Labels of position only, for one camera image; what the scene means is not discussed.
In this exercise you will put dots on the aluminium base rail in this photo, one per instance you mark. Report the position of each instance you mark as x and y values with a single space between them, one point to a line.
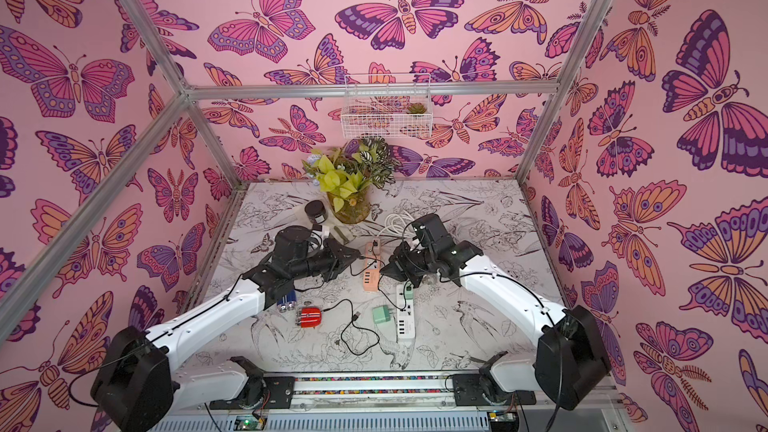
419 401

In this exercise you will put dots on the small plant in basket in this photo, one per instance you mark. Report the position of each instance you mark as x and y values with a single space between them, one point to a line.
417 109

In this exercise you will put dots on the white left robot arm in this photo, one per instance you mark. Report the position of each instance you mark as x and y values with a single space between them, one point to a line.
139 382

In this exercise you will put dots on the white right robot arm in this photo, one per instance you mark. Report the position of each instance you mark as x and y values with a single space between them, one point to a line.
570 358

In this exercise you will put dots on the small black jar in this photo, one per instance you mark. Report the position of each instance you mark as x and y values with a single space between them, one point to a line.
316 212

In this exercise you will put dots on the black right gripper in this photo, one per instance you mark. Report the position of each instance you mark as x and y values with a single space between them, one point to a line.
400 264

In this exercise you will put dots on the white wire wall basket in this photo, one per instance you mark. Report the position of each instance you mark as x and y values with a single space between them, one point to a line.
375 105

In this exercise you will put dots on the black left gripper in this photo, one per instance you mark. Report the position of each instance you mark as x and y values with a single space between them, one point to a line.
336 259

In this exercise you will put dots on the pink power strip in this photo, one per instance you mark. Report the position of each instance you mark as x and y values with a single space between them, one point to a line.
371 273

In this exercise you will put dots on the potted green artificial plant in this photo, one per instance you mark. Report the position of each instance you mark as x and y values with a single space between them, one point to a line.
347 173

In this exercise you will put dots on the white power strip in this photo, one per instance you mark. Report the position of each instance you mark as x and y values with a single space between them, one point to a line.
405 317

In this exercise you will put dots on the white power plug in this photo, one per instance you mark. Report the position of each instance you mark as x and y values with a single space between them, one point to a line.
430 280

